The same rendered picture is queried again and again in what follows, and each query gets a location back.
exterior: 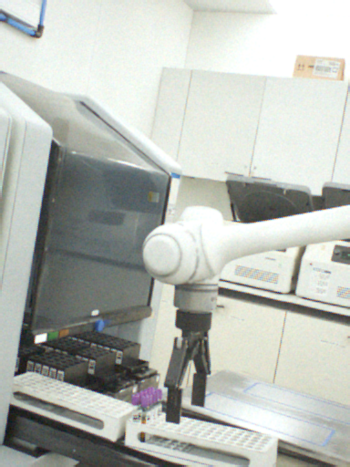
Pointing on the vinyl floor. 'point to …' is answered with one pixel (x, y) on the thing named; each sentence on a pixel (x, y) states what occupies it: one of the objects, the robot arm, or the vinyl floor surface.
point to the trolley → (275, 415)
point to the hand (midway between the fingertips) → (186, 408)
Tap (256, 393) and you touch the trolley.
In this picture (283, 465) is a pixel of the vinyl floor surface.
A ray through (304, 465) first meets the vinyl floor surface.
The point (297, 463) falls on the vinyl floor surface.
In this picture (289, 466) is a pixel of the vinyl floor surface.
